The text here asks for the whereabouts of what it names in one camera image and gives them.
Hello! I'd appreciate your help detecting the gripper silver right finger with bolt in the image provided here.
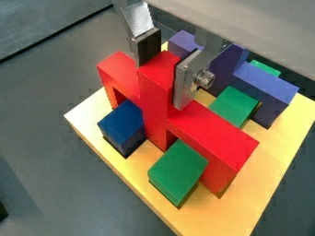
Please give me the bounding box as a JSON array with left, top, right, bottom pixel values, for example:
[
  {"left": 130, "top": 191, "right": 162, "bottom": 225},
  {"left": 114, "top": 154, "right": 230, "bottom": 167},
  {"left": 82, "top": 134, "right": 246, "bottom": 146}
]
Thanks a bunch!
[{"left": 173, "top": 28, "right": 226, "bottom": 110}]

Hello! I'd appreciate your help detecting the green long block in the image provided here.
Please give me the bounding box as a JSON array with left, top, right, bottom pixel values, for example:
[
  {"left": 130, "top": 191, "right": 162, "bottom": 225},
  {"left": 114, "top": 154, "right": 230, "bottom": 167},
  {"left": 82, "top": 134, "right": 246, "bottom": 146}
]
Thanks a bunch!
[{"left": 147, "top": 59, "right": 283, "bottom": 210}]

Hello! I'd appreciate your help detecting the red cross-shaped block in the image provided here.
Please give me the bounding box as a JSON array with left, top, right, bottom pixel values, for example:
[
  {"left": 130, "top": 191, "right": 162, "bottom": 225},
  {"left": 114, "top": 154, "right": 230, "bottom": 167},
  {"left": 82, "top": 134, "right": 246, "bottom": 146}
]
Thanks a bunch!
[{"left": 98, "top": 51, "right": 259, "bottom": 195}]

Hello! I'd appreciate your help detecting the purple cross-shaped block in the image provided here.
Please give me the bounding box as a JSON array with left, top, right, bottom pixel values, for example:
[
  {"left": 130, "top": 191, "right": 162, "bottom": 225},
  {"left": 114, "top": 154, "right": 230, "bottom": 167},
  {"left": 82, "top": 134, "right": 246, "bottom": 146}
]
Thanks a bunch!
[{"left": 167, "top": 37, "right": 298, "bottom": 128}]

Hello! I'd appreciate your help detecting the blue long block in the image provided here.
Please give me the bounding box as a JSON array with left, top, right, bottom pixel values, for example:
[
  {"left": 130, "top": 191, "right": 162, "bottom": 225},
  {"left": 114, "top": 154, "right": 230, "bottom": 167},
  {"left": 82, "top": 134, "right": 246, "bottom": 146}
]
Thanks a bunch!
[{"left": 98, "top": 100, "right": 147, "bottom": 158}]

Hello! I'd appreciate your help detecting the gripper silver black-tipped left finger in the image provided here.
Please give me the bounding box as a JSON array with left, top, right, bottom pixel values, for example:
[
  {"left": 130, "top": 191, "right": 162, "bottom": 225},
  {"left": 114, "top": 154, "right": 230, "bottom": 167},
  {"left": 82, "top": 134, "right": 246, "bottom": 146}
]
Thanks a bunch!
[{"left": 113, "top": 0, "right": 162, "bottom": 66}]

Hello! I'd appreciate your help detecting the yellow wooden board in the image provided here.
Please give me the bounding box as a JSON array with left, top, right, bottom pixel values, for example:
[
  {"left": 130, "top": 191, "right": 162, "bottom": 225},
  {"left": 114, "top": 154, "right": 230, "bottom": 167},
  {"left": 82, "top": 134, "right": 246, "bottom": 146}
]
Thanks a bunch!
[{"left": 66, "top": 87, "right": 315, "bottom": 236}]

